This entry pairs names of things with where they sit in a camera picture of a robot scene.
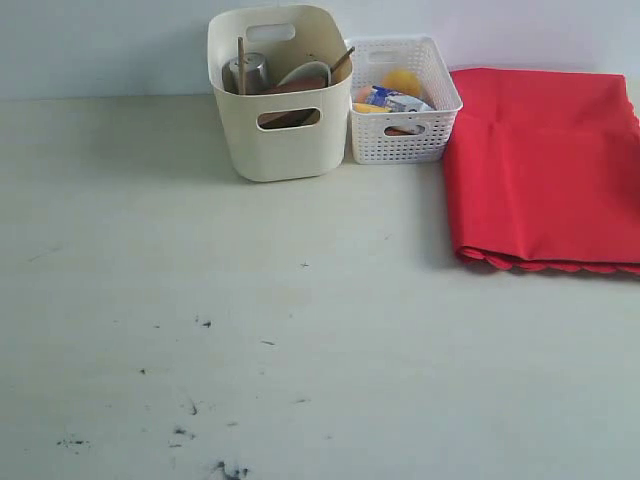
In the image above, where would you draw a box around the orange fried food piece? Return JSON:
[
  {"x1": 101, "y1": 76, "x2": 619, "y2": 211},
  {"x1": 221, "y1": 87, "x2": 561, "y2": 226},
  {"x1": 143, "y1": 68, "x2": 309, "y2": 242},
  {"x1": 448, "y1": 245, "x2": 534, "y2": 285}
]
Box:
[{"x1": 384, "y1": 127, "x2": 416, "y2": 136}]

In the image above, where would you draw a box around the white perforated plastic basket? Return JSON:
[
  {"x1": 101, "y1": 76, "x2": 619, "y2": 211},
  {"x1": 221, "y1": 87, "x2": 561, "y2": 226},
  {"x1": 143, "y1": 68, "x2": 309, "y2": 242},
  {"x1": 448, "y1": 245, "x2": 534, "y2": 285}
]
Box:
[{"x1": 346, "y1": 35, "x2": 463, "y2": 165}]

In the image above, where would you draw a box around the stainless steel cup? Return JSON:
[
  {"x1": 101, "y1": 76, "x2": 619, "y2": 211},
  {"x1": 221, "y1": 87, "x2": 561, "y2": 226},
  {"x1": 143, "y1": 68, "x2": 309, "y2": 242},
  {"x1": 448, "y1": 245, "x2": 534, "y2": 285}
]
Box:
[{"x1": 222, "y1": 52, "x2": 272, "y2": 95}]

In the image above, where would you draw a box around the yellow cheese wedge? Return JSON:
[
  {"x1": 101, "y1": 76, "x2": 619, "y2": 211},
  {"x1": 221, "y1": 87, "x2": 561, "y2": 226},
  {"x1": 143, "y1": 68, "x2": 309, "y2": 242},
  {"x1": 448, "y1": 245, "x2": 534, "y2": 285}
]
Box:
[{"x1": 352, "y1": 102, "x2": 391, "y2": 114}]

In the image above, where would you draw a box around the brown wooden plate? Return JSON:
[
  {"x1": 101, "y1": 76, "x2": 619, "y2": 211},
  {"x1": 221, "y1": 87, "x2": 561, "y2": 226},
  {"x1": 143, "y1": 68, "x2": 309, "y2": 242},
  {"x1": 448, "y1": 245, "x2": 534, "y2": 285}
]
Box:
[{"x1": 257, "y1": 76, "x2": 328, "y2": 130}]

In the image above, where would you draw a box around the red table cloth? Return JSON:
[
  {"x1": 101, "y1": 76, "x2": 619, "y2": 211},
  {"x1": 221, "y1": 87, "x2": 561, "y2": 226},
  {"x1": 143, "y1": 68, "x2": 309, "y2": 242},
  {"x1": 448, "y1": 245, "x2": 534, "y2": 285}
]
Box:
[{"x1": 443, "y1": 68, "x2": 639, "y2": 274}]

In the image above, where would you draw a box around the large cream plastic bin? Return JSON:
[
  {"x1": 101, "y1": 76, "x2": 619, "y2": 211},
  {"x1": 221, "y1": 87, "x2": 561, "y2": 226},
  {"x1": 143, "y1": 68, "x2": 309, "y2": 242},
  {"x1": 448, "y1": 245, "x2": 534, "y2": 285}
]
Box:
[{"x1": 207, "y1": 5, "x2": 352, "y2": 182}]

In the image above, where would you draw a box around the wooden chopstick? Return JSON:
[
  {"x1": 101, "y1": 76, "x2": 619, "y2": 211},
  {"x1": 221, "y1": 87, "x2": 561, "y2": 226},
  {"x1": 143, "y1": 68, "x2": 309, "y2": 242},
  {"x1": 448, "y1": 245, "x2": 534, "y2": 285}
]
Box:
[
  {"x1": 237, "y1": 36, "x2": 246, "y2": 95},
  {"x1": 330, "y1": 46, "x2": 355, "y2": 73}
]

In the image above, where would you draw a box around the yellow lemon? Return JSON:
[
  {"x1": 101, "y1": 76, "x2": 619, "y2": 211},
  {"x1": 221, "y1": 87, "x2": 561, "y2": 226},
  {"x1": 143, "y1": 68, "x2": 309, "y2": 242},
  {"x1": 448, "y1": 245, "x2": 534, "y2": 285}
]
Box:
[{"x1": 380, "y1": 69, "x2": 422, "y2": 97}]

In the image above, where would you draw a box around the pale green bowl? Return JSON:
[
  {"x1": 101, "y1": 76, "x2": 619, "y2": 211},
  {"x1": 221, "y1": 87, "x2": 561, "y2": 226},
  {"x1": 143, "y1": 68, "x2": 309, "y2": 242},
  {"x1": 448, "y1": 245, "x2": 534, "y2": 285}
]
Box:
[{"x1": 278, "y1": 61, "x2": 332, "y2": 88}]

